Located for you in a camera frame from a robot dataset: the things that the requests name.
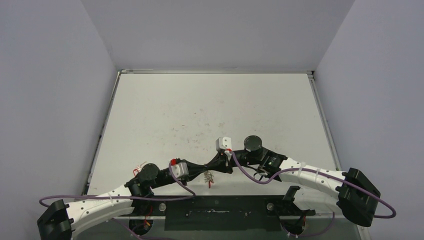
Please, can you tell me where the silver key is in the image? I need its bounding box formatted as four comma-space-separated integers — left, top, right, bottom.
136, 161, 147, 169

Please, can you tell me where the steel key organizer ring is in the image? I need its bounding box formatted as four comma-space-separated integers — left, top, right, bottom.
202, 169, 215, 189

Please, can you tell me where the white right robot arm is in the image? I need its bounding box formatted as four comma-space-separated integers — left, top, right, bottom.
206, 135, 381, 227

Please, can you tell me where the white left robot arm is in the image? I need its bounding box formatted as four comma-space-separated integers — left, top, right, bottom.
37, 158, 208, 240

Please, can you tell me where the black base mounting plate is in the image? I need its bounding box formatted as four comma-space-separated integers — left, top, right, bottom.
128, 195, 316, 235

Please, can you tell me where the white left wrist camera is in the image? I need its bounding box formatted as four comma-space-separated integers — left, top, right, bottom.
169, 159, 189, 180

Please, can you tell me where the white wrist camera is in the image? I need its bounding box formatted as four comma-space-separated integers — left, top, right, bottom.
169, 159, 189, 180
215, 136, 233, 152

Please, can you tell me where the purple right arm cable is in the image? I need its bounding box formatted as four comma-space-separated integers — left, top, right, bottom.
229, 150, 397, 220

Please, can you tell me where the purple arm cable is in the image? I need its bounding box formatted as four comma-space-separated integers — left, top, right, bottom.
39, 162, 196, 208
229, 150, 397, 220

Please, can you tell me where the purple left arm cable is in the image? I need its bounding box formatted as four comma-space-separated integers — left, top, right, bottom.
39, 162, 196, 208

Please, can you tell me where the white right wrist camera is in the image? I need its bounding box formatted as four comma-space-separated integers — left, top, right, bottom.
215, 136, 233, 152

